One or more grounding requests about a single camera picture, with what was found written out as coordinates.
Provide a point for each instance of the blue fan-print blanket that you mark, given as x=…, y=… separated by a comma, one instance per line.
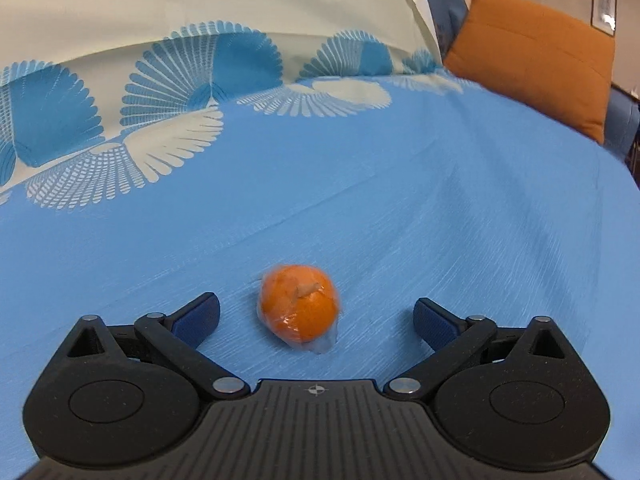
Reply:
x=400, y=185

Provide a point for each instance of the orange cushion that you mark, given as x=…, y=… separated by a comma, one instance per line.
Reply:
x=535, y=55

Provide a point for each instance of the framed wall picture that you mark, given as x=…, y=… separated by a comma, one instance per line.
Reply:
x=603, y=7

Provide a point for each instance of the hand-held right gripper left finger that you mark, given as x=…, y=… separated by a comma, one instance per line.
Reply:
x=197, y=321

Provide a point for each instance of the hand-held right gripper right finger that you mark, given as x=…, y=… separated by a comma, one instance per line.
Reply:
x=431, y=322

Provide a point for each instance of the plastic-wrapped orange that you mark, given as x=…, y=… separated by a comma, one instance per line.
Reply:
x=298, y=310

